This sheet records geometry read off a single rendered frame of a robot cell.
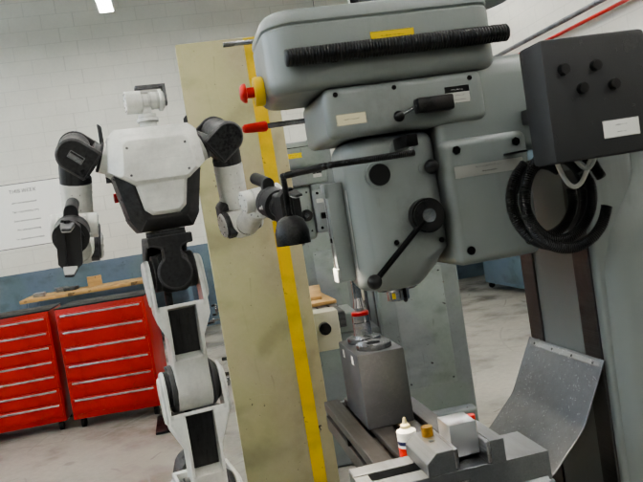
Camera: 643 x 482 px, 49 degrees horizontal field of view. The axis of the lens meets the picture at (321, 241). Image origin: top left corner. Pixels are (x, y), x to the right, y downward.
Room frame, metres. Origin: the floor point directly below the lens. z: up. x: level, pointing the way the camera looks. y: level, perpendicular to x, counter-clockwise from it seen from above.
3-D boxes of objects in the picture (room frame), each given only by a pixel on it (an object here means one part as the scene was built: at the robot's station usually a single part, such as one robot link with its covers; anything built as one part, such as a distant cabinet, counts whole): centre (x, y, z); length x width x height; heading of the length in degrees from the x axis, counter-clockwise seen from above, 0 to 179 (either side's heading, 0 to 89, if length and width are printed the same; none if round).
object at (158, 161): (2.16, 0.47, 1.68); 0.34 x 0.30 x 0.36; 110
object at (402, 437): (1.43, -0.11, 1.00); 0.04 x 0.04 x 0.11
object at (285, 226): (1.48, 0.06, 1.47); 0.07 x 0.07 x 0.06
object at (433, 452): (1.27, -0.14, 1.03); 0.12 x 0.06 x 0.04; 11
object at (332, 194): (1.50, -0.04, 1.45); 0.04 x 0.04 x 0.21; 11
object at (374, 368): (1.83, -0.08, 1.04); 0.22 x 0.12 x 0.20; 10
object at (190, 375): (2.13, 0.46, 1.19); 0.18 x 0.15 x 0.47; 110
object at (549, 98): (1.25, -0.50, 1.62); 0.20 x 0.09 x 0.21; 101
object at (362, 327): (1.88, -0.07, 1.17); 0.05 x 0.05 x 0.06
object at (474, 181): (1.56, -0.34, 1.47); 0.24 x 0.19 x 0.26; 11
